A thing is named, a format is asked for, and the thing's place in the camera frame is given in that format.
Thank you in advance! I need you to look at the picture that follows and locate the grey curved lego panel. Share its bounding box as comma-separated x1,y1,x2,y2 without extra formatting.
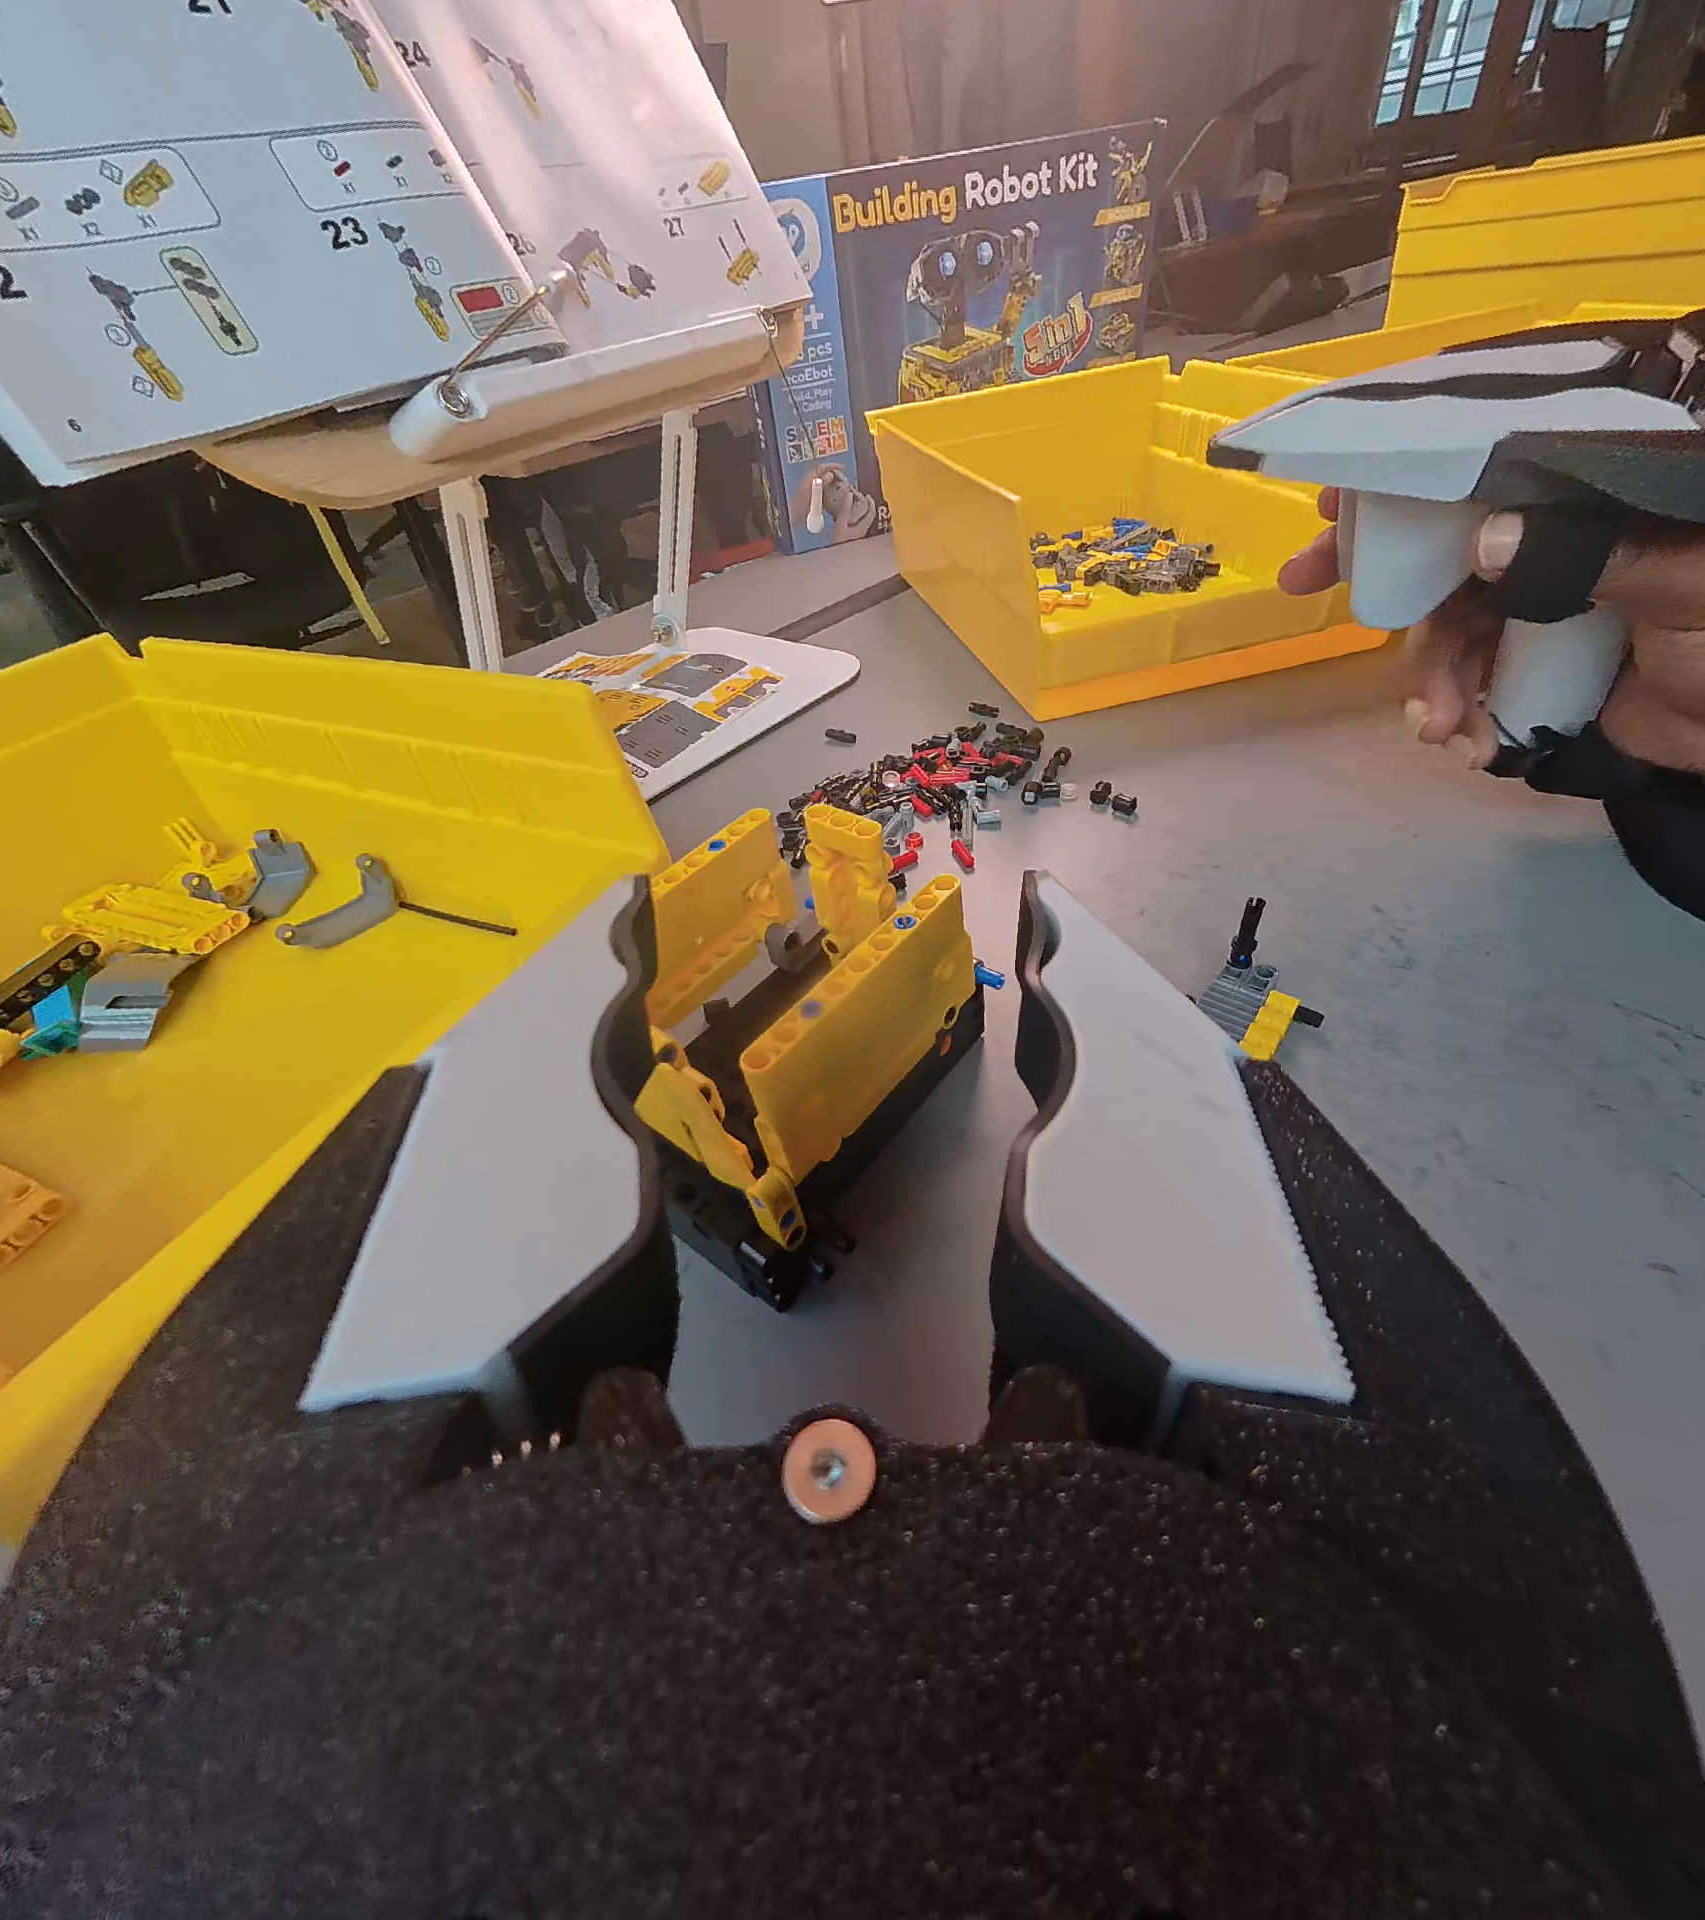
277,852,406,952

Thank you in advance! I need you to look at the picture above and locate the grey lego fairing piece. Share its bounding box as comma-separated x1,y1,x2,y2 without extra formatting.
247,829,321,921

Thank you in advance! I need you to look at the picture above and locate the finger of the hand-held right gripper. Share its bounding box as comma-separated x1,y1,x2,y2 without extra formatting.
1325,332,1687,404
1207,382,1705,507

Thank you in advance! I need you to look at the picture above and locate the yellow black lego robot build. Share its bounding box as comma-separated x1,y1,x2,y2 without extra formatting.
634,805,989,1315

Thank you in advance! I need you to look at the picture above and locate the paned window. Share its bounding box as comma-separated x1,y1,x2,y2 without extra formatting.
1369,0,1641,132

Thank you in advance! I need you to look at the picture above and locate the grey grille yellow lego subassembly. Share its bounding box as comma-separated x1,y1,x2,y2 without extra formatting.
1195,896,1328,1064

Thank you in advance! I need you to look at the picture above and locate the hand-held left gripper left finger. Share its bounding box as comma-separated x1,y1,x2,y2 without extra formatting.
300,874,681,1450

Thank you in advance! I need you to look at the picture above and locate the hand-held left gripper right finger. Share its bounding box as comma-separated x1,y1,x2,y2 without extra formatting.
989,866,1359,1446

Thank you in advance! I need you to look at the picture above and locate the pile of small lego pins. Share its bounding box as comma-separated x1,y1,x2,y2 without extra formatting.
776,717,1048,876

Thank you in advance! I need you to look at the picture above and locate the white plastic fixture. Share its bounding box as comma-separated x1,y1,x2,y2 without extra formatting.
192,307,813,516

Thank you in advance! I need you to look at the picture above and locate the blue robot kit box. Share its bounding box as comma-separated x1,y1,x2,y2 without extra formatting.
822,121,1170,411

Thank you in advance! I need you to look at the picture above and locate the blue toy box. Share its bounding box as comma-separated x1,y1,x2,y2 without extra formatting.
755,173,902,558

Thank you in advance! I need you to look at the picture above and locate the open instruction manual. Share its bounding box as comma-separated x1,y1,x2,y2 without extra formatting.
0,0,817,490

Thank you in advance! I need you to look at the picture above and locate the heap of lego parts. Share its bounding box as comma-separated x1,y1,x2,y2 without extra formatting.
1026,516,1227,615

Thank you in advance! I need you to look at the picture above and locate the grey green lego piece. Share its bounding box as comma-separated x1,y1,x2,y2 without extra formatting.
19,948,204,1062

